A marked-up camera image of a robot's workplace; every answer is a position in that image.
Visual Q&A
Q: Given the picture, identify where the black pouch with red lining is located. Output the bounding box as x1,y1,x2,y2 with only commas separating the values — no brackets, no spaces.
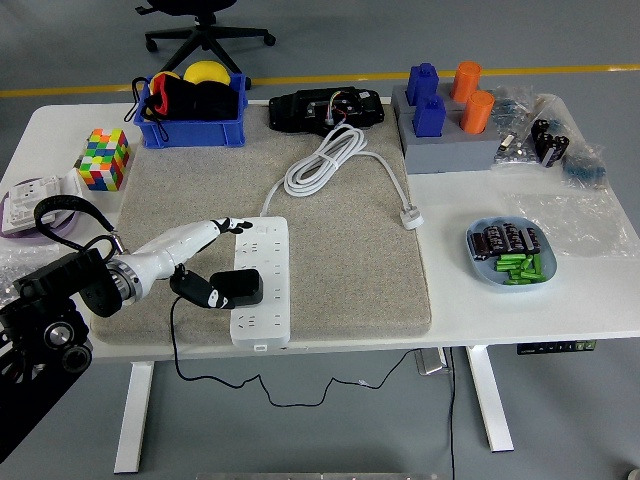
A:
142,74,240,122

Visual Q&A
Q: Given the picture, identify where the black drawstring cord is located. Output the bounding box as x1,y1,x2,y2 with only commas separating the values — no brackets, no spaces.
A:
124,75,171,143

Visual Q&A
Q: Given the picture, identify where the silver metal box under table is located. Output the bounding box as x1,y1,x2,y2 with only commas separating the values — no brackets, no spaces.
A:
413,348,454,376

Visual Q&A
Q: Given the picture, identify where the white table leg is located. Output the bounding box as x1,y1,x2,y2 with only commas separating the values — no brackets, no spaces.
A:
465,344,515,454
113,363,155,475

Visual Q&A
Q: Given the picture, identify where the black electronic device with wires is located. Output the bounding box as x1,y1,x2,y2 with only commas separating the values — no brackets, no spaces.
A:
268,87,386,135

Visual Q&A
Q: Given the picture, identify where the purple round disc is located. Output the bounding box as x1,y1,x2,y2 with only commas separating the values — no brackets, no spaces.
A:
0,189,81,245

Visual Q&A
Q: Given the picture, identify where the light blue plate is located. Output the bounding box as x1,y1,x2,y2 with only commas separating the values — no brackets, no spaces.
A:
465,216,559,292

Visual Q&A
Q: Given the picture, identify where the clear bag of small screws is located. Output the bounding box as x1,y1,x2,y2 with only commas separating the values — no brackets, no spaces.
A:
492,124,544,171

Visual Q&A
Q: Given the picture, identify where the white switch panel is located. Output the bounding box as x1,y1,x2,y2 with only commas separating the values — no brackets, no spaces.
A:
54,168,84,201

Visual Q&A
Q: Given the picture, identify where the blue plastic block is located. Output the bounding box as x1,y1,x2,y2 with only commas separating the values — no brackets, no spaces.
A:
404,62,440,107
412,94,447,139

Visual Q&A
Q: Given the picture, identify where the clear bag of black capacitors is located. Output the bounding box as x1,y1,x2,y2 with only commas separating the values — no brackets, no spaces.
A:
527,93,574,169

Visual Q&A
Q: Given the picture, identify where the white power strip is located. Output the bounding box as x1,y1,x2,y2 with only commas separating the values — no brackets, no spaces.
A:
229,215,292,349

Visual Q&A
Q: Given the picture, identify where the thin black adapter cord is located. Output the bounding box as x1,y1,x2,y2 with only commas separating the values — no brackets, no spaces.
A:
168,294,419,409

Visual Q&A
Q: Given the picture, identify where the white wall socket panel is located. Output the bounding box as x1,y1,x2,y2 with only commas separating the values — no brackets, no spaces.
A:
1,179,64,236

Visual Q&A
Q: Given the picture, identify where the black capacitor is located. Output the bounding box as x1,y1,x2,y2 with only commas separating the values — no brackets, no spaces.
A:
501,223,524,250
519,227,544,254
483,225,507,251
469,233,494,261

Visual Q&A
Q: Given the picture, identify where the black power adapter plug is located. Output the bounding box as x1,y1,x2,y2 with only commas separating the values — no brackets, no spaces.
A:
208,268,265,307

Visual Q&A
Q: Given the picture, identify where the white three-pin plug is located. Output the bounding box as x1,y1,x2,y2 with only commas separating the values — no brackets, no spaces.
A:
398,201,426,231

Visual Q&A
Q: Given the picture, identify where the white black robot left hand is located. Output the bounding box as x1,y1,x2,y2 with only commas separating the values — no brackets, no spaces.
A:
119,216,255,310

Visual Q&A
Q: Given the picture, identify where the colourful cube puzzle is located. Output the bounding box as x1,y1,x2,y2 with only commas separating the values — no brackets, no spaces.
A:
78,128,133,193

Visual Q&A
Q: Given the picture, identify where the grey foam holder block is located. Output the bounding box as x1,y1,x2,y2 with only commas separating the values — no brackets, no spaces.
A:
401,110,504,175
391,83,501,119

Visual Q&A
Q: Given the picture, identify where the orange cylinder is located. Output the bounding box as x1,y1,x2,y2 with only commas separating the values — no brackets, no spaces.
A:
448,60,482,104
459,89,496,135

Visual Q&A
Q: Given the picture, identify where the clear bag of blue parts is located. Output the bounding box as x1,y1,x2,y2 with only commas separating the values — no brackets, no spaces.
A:
560,142,610,190

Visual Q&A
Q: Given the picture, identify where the black table control panel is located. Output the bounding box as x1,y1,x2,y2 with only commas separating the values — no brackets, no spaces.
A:
517,340,598,356

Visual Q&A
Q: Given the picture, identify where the empty clear plastic bag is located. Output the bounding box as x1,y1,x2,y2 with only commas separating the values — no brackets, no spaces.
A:
502,191,639,260

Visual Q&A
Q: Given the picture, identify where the blue plastic bin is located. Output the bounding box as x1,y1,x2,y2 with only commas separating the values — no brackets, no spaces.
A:
135,73,250,150

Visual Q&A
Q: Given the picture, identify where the large yellow ball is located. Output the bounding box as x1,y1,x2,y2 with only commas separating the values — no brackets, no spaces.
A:
183,60,232,87

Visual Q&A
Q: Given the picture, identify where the clear bag of blue resistors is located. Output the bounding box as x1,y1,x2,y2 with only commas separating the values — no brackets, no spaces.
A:
492,84,539,129

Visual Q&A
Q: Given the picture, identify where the black table power cable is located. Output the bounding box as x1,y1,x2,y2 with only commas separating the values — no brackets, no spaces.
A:
447,347,457,480

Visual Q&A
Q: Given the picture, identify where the clear bag of metal nuts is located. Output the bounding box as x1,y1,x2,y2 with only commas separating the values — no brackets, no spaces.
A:
0,243,61,306

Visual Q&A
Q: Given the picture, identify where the black office chair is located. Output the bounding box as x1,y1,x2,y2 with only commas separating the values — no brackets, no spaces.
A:
134,0,277,74

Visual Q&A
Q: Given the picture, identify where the grey-brown mat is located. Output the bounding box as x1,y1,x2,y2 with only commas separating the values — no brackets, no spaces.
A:
89,98,434,346

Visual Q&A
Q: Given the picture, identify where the white power strip cord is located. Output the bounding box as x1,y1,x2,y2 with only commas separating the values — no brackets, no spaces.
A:
259,124,414,219

